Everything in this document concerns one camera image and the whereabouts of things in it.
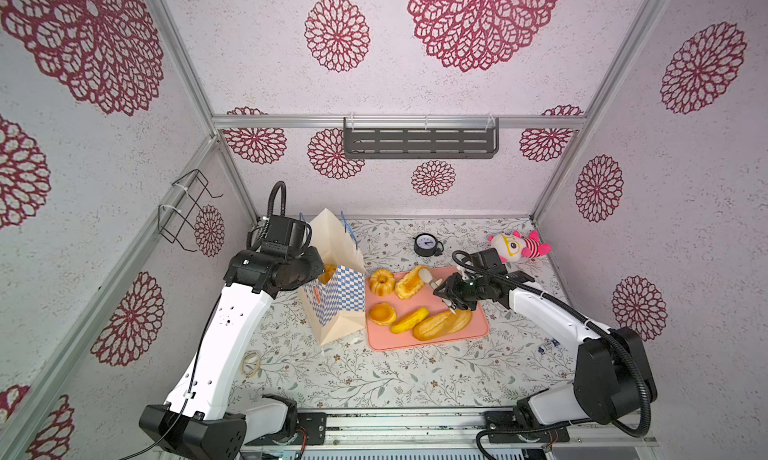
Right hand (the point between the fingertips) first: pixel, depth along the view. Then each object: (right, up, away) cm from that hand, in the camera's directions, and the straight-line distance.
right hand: (436, 290), depth 85 cm
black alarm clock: (+1, +13, +24) cm, 28 cm away
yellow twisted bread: (-7, -9, +3) cm, 12 cm away
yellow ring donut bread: (-29, +5, -10) cm, 32 cm away
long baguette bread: (+2, -11, +2) cm, 11 cm away
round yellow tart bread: (-15, -8, +5) cm, 18 cm away
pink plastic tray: (-16, -15, +4) cm, 22 cm away
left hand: (-32, +6, -12) cm, 34 cm away
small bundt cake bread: (-15, +1, +13) cm, 20 cm away
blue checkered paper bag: (-28, -3, -5) cm, 29 cm away
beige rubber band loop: (-53, -20, -1) cm, 56 cm away
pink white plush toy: (+29, +13, +18) cm, 36 cm away
